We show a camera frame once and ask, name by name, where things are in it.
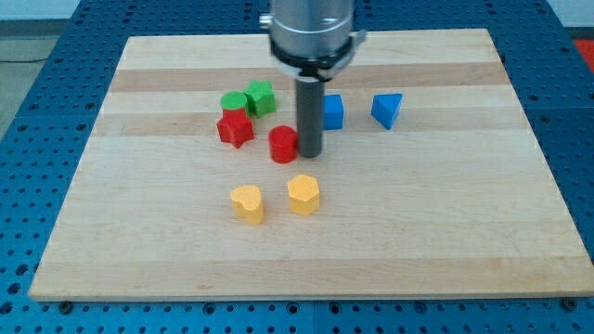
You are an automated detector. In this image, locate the red cylinder block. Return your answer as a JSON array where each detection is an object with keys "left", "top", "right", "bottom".
[{"left": 268, "top": 125, "right": 298, "bottom": 163}]

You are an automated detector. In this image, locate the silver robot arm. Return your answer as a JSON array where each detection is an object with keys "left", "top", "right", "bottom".
[{"left": 259, "top": 0, "right": 367, "bottom": 83}]

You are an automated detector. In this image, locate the yellow hexagon block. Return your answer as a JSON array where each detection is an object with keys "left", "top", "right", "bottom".
[{"left": 287, "top": 174, "right": 320, "bottom": 216}]

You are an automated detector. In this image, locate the yellow heart block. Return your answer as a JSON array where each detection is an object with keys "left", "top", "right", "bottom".
[{"left": 230, "top": 185, "right": 265, "bottom": 225}]

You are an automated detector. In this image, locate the blue cube block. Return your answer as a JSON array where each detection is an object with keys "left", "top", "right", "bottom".
[{"left": 324, "top": 95, "right": 344, "bottom": 130}]

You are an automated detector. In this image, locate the red star block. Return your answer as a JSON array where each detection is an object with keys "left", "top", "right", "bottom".
[{"left": 216, "top": 108, "right": 254, "bottom": 148}]

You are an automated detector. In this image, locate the green star block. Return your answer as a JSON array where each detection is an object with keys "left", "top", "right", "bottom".
[{"left": 244, "top": 80, "right": 277, "bottom": 118}]

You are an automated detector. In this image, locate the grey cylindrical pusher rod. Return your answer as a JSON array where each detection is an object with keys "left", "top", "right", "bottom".
[{"left": 296, "top": 81, "right": 325, "bottom": 158}]

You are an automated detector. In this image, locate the green cylinder block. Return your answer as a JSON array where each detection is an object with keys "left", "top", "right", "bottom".
[{"left": 220, "top": 91, "right": 250, "bottom": 116}]

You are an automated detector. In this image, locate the blue triangle block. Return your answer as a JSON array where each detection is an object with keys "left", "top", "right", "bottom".
[{"left": 370, "top": 93, "right": 403, "bottom": 130}]

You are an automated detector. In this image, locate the wooden board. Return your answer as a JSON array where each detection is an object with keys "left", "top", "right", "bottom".
[{"left": 29, "top": 29, "right": 593, "bottom": 302}]

